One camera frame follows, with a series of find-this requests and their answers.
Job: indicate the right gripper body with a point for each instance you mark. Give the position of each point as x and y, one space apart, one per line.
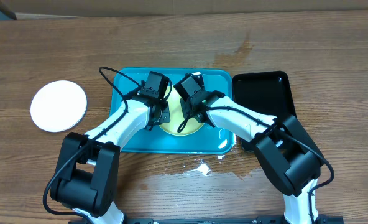
189 109

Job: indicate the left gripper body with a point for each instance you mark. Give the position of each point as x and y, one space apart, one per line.
165 115

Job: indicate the yellow plate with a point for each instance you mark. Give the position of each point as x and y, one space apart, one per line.
176 118

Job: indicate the teal plastic tray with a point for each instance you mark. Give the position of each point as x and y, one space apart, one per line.
206 140

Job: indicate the black rectangular tray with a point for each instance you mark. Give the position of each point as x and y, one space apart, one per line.
264 92

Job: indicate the white plate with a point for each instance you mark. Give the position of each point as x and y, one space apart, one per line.
58 106

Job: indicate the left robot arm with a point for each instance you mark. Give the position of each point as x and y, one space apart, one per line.
85 178

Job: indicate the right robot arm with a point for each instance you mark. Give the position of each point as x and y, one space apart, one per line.
288 156

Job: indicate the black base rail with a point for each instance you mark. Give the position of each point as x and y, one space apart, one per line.
276 219

